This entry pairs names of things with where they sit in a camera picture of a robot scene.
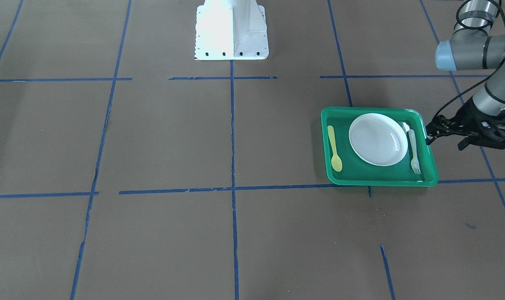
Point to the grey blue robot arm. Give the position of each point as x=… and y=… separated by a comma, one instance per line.
x=477, y=43

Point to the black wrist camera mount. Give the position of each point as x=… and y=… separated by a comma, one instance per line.
x=492, y=137

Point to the yellow plastic spoon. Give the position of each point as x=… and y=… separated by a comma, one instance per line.
x=336, y=162

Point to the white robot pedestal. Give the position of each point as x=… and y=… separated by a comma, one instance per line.
x=231, y=30

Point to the white round plate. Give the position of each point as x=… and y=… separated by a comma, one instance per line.
x=378, y=139

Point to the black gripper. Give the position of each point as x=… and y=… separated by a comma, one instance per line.
x=468, y=114

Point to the pale green plastic fork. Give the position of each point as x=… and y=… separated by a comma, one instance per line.
x=414, y=162

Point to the green plastic tray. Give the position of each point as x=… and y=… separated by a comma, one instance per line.
x=356, y=171

